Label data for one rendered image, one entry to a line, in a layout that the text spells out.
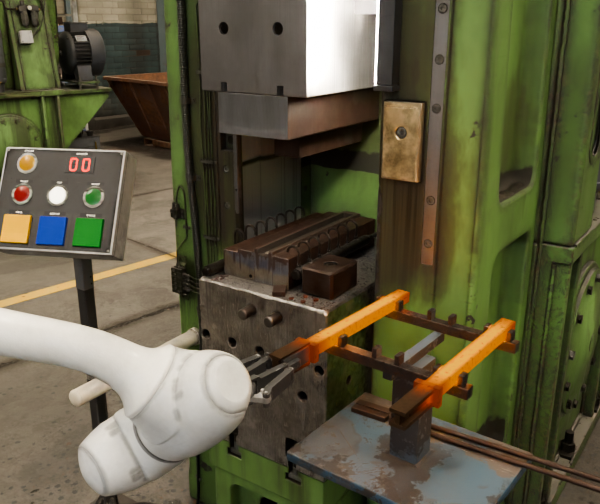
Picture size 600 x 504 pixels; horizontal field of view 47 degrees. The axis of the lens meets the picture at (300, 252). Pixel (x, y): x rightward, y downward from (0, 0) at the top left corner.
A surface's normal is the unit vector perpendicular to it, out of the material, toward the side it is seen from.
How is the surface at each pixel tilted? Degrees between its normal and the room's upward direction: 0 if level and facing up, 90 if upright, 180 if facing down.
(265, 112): 90
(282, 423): 90
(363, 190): 90
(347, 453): 0
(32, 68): 79
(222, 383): 56
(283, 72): 90
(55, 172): 60
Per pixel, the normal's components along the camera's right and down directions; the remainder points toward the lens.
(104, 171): -0.15, -0.20
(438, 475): 0.00, -0.95
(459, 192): -0.57, 0.26
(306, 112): 0.82, 0.18
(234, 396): 0.68, -0.45
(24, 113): 0.62, 0.25
